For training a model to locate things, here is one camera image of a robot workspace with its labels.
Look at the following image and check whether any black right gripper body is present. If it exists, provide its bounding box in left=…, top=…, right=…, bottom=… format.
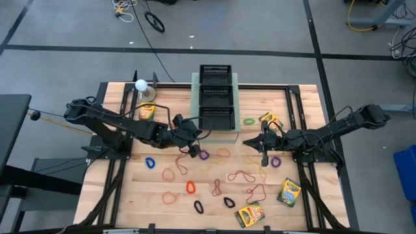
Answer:
left=259, top=120, right=295, bottom=167

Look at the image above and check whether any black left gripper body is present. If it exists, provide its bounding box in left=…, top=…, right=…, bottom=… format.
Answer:
left=161, top=113, right=201, bottom=159

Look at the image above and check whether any yellow rubber band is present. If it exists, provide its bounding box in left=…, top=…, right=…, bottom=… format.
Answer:
left=203, top=157, right=230, bottom=172
left=242, top=155, right=268, bottom=180

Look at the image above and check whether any yellow green crayon box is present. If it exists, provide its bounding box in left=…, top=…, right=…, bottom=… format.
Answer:
left=138, top=101, right=157, bottom=121
left=233, top=203, right=266, bottom=229
left=259, top=112, right=284, bottom=133
left=276, top=177, right=302, bottom=208

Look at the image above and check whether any red rubber band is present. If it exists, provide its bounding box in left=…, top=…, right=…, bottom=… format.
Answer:
left=226, top=170, right=257, bottom=183
left=174, top=152, right=189, bottom=176
left=245, top=183, right=267, bottom=205
left=211, top=178, right=223, bottom=197

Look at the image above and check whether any black plastic mesh basket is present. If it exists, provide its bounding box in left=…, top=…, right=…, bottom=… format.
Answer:
left=198, top=106, right=236, bottom=131
left=198, top=84, right=235, bottom=107
left=198, top=64, right=233, bottom=85

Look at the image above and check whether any wooden lamp with white bulb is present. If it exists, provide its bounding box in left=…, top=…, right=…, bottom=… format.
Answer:
left=135, top=79, right=157, bottom=102

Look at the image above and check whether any black round hoop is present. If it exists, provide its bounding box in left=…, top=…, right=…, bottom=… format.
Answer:
left=144, top=11, right=166, bottom=34

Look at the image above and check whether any blue plastic bin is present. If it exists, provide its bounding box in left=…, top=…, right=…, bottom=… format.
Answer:
left=393, top=144, right=416, bottom=203

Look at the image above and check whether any grey metal bar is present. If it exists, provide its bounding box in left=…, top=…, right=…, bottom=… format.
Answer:
left=380, top=103, right=416, bottom=113

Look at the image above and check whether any black side table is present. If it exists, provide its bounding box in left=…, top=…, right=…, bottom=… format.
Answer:
left=0, top=93, right=84, bottom=228

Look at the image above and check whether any grey metal stand base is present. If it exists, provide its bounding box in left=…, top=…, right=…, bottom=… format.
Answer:
left=349, top=0, right=412, bottom=27

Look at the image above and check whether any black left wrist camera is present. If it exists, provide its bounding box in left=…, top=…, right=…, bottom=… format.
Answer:
left=188, top=125, right=203, bottom=143

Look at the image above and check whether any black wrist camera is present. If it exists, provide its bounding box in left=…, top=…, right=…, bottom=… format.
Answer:
left=271, top=129, right=287, bottom=146
left=188, top=125, right=203, bottom=143

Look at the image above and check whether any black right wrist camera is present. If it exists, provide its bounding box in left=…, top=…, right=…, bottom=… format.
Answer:
left=271, top=129, right=287, bottom=146

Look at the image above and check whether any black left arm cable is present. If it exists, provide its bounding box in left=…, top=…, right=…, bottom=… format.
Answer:
left=66, top=96, right=214, bottom=144

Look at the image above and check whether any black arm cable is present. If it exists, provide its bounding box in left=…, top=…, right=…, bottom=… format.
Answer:
left=274, top=105, right=357, bottom=153
left=66, top=96, right=214, bottom=144

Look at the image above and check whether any black aluminium table frame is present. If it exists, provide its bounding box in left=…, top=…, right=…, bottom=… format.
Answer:
left=73, top=70, right=361, bottom=234

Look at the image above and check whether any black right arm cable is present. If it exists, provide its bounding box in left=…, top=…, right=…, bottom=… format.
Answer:
left=274, top=105, right=357, bottom=153

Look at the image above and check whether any long thin black cable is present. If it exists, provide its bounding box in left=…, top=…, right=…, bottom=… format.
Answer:
left=129, top=0, right=176, bottom=84

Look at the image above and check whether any white coiled cable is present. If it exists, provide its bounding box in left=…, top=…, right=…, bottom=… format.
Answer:
left=112, top=0, right=139, bottom=23

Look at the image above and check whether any yellow cord with black knob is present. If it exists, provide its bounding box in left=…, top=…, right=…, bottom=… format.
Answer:
left=27, top=109, right=95, bottom=137

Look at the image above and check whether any yellow cable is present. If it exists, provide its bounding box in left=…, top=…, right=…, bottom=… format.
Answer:
left=346, top=0, right=380, bottom=33

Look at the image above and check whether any tangled black cable bundle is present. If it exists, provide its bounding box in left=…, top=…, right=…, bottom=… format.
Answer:
left=388, top=0, right=416, bottom=79

